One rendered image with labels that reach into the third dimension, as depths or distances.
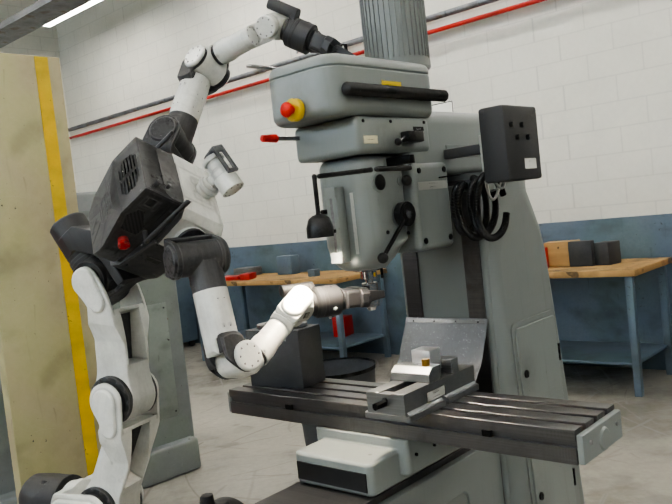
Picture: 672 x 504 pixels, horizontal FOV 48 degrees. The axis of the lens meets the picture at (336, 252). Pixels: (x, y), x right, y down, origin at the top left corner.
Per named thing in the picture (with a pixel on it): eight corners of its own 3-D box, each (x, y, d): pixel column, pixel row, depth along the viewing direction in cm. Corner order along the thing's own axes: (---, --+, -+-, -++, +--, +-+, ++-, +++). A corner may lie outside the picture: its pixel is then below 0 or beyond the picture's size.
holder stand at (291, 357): (303, 389, 235) (296, 326, 234) (251, 386, 248) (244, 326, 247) (325, 379, 245) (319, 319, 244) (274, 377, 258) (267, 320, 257)
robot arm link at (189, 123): (160, 104, 218) (146, 143, 212) (188, 105, 215) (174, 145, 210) (175, 127, 228) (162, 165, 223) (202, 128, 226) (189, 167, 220)
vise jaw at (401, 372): (429, 383, 196) (428, 368, 195) (391, 380, 204) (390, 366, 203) (441, 378, 200) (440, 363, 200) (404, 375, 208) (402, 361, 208)
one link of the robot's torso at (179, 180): (74, 281, 193) (162, 196, 179) (65, 189, 213) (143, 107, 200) (166, 312, 214) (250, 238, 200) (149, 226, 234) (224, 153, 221)
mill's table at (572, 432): (586, 467, 165) (583, 432, 165) (226, 412, 248) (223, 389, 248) (626, 436, 183) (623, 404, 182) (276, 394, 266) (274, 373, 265)
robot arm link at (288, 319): (318, 293, 204) (292, 325, 195) (309, 311, 211) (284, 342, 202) (298, 280, 205) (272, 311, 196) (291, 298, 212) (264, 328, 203)
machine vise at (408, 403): (410, 423, 186) (405, 379, 186) (363, 417, 196) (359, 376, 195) (480, 388, 212) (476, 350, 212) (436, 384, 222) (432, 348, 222)
